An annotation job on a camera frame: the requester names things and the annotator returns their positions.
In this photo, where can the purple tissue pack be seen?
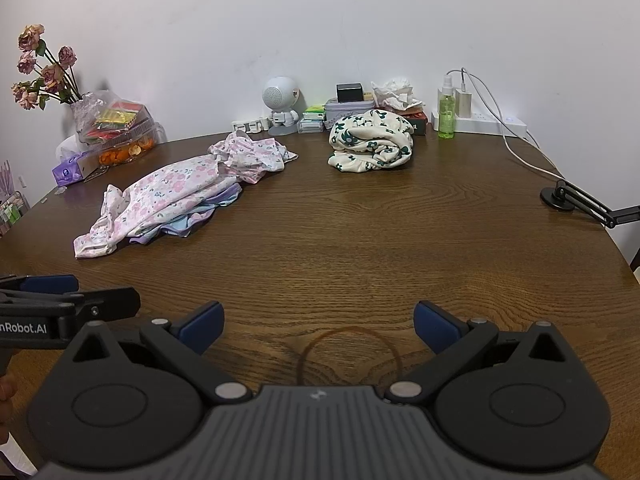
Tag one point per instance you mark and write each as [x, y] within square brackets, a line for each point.
[72, 170]

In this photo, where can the white plastic bag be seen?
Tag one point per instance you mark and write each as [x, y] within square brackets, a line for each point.
[67, 147]

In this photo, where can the crumpled clear plastic bag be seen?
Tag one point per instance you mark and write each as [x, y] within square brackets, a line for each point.
[87, 107]

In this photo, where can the white power strip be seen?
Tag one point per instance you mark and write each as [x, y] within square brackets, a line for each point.
[480, 122]

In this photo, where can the green flat box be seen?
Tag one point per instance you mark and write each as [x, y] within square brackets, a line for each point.
[315, 109]

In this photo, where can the dark green box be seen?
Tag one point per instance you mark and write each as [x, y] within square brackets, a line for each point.
[420, 127]

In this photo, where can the black box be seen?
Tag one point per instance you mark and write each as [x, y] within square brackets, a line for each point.
[349, 93]

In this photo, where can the red flat box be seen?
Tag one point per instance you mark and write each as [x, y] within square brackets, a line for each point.
[417, 115]

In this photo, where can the clear box with orange contents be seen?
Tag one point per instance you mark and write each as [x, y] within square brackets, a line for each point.
[122, 152]

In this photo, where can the cream green print garment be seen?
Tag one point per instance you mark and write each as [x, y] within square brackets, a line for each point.
[372, 142]

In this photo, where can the clear box of colourful packets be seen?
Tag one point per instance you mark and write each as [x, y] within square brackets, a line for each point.
[120, 120]

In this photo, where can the crumpled white tissue paper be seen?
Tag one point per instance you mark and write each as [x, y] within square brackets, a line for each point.
[397, 92]

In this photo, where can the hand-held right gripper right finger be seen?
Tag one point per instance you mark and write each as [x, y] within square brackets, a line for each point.
[434, 329]

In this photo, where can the dried rose bouquet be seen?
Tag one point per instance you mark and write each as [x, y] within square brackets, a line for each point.
[50, 72]

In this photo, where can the grey tin box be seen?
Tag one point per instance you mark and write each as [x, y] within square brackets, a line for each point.
[345, 110]

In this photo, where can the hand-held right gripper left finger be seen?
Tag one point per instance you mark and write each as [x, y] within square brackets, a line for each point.
[202, 329]

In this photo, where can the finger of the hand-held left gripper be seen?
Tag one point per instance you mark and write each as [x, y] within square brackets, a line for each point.
[100, 305]
[50, 284]

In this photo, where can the white teal small box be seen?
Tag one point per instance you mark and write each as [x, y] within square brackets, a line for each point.
[310, 127]
[311, 116]

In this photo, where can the pink floral garment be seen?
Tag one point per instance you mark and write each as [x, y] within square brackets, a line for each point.
[170, 185]

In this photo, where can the pastel blue pink garment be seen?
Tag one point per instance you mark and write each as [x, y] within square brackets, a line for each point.
[220, 199]

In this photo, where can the small white adapter strip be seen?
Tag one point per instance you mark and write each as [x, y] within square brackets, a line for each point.
[249, 125]

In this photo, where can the person's left hand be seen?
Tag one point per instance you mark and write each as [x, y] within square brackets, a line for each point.
[6, 395]

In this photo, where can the white robot-shaped speaker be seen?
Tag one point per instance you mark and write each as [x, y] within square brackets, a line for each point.
[280, 94]

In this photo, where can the green spray bottle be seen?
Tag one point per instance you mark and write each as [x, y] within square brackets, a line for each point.
[446, 112]

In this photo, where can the white charger plug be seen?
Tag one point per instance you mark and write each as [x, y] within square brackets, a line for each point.
[463, 102]

